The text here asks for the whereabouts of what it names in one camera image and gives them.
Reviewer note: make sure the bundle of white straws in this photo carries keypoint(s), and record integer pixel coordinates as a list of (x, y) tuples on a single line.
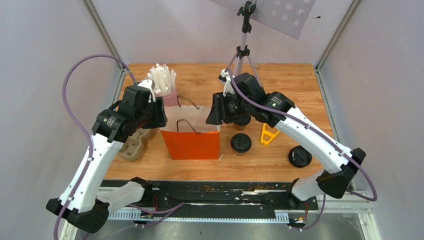
[(164, 79)]

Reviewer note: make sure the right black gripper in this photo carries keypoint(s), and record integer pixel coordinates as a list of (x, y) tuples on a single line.
[(218, 114)]

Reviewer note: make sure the orange paper bag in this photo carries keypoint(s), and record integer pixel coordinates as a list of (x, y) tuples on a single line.
[(186, 134)]

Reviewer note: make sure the pink translucent straw holder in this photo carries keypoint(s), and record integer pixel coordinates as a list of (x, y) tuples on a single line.
[(171, 99)]

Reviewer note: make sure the yellow triangular plastic bracket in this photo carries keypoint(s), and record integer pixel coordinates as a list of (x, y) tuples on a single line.
[(268, 134)]

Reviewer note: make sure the black plastic cup lid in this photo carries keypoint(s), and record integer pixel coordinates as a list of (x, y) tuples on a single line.
[(241, 140)]

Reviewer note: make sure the silver camera tripod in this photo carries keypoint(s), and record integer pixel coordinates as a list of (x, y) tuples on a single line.
[(242, 51)]

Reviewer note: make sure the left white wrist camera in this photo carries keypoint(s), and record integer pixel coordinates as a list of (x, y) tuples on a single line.
[(150, 85)]

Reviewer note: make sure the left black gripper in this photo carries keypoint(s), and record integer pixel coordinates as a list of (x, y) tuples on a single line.
[(161, 119)]

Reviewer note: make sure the grey perforated panel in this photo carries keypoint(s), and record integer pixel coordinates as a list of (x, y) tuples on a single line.
[(285, 16)]

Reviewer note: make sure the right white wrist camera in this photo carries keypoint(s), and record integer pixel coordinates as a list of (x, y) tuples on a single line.
[(225, 78)]

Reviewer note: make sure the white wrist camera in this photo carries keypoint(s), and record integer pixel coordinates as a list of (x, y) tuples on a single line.
[(225, 78), (150, 85)]

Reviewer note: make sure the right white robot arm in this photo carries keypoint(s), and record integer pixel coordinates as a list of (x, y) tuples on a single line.
[(243, 95)]

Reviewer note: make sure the grey pulp cup carrier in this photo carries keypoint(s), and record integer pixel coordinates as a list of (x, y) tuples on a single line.
[(134, 145)]

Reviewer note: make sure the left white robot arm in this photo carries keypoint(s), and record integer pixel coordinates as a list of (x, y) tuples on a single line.
[(81, 204)]

